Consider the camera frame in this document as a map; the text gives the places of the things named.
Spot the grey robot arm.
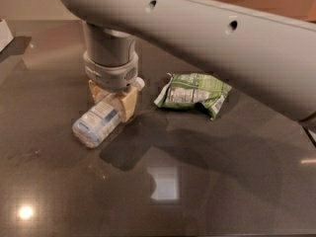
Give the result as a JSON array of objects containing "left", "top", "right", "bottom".
[{"left": 60, "top": 0, "right": 316, "bottom": 126}]

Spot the blue label plastic water bottle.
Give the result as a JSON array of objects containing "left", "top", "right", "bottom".
[{"left": 72, "top": 77, "right": 145, "bottom": 148}]

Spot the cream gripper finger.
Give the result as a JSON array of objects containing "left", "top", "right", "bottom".
[
  {"left": 88, "top": 80, "right": 108, "bottom": 103},
  {"left": 116, "top": 87, "right": 137, "bottom": 122}
]

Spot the white box at table edge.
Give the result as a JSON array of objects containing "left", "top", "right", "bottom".
[{"left": 0, "top": 19, "right": 14, "bottom": 52}]

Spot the green jalapeno chip bag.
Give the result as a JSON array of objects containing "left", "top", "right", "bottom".
[{"left": 154, "top": 73, "right": 232, "bottom": 120}]

